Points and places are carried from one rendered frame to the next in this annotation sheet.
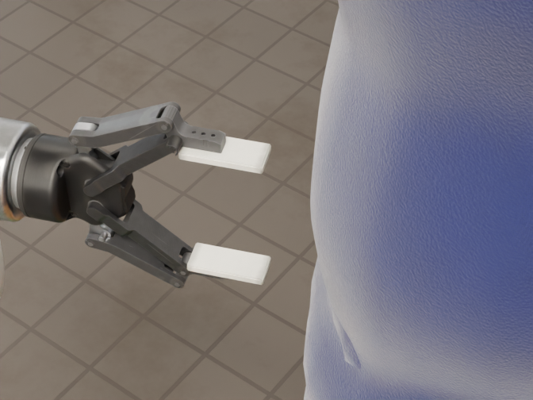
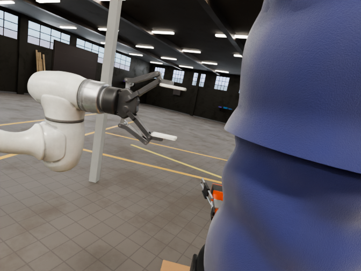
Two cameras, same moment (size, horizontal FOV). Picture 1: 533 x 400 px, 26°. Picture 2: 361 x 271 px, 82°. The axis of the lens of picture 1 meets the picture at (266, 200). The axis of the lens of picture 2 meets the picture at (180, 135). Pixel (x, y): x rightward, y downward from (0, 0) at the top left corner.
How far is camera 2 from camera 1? 67 cm
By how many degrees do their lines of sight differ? 35
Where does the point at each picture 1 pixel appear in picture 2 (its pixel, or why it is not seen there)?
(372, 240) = not seen: outside the picture
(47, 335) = (68, 263)
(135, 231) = (136, 119)
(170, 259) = (145, 131)
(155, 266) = (139, 135)
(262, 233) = (132, 240)
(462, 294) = not seen: outside the picture
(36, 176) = (110, 91)
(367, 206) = not seen: outside the picture
